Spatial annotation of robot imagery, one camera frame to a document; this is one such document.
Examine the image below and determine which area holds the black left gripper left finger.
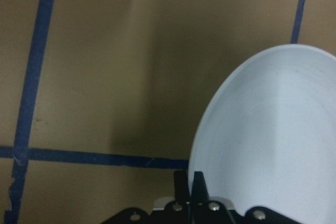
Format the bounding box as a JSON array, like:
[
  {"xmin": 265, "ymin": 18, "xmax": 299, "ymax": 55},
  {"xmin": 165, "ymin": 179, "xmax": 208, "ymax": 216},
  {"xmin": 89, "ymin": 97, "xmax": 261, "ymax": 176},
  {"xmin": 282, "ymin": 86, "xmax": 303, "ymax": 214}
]
[{"xmin": 104, "ymin": 170, "xmax": 190, "ymax": 223}]

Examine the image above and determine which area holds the light blue plate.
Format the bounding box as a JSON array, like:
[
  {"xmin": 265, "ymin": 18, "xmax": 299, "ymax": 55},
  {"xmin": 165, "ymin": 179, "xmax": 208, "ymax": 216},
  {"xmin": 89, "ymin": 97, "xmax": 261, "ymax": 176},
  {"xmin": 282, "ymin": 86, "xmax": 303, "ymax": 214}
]
[{"xmin": 188, "ymin": 44, "xmax": 335, "ymax": 223}]

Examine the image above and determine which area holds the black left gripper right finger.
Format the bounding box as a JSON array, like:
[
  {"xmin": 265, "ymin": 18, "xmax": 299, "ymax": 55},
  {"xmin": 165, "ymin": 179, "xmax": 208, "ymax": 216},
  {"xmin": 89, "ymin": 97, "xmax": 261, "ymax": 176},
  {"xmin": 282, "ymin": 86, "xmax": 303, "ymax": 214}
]
[{"xmin": 191, "ymin": 172, "xmax": 297, "ymax": 223}]

